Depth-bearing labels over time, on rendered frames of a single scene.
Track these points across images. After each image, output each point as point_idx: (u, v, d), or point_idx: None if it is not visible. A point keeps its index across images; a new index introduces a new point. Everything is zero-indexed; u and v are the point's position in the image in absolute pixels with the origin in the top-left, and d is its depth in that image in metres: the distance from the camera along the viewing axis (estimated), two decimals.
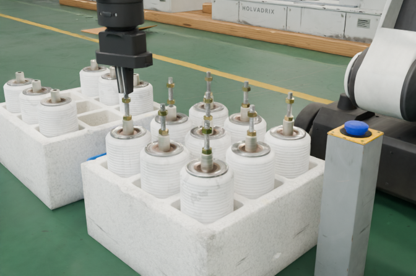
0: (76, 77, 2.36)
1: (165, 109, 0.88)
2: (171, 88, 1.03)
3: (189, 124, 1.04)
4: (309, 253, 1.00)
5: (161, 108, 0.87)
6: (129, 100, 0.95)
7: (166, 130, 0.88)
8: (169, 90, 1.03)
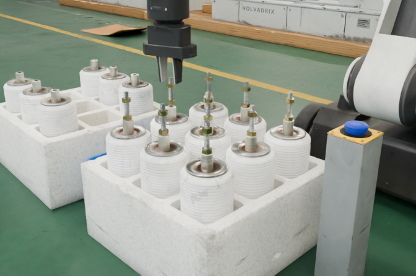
0: (76, 77, 2.36)
1: (165, 109, 0.88)
2: (171, 88, 1.03)
3: (189, 124, 1.04)
4: (309, 253, 1.00)
5: (161, 108, 0.87)
6: (129, 100, 0.95)
7: (166, 130, 0.88)
8: (169, 90, 1.03)
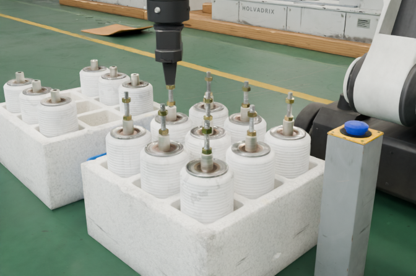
0: (76, 77, 2.36)
1: (165, 109, 0.88)
2: (172, 89, 1.04)
3: (189, 124, 1.04)
4: (309, 253, 1.00)
5: (161, 108, 0.87)
6: (129, 100, 0.95)
7: (166, 130, 0.88)
8: (172, 92, 1.03)
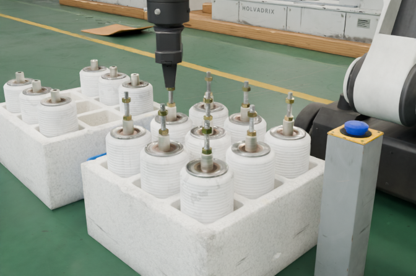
0: (76, 77, 2.36)
1: (165, 109, 0.88)
2: (172, 90, 1.04)
3: (189, 124, 1.04)
4: (309, 253, 1.00)
5: (161, 108, 0.87)
6: (129, 100, 0.95)
7: (166, 130, 0.88)
8: (171, 93, 1.03)
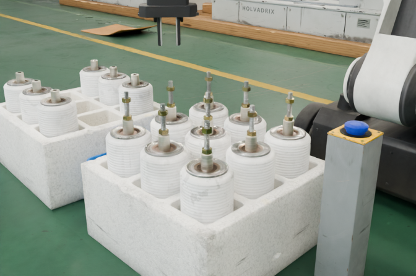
0: (76, 77, 2.36)
1: (165, 109, 0.88)
2: None
3: (189, 124, 1.04)
4: (309, 253, 1.00)
5: (161, 108, 0.87)
6: (129, 100, 0.95)
7: (166, 130, 0.88)
8: (172, 93, 1.04)
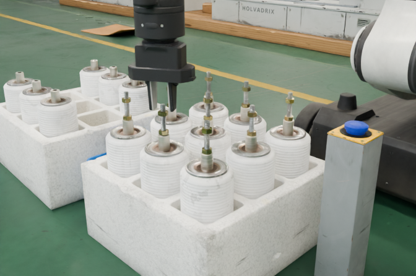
0: (76, 77, 2.36)
1: (158, 111, 0.87)
2: None
3: (189, 124, 1.04)
4: (309, 253, 1.00)
5: (164, 108, 0.87)
6: (129, 100, 0.95)
7: None
8: None
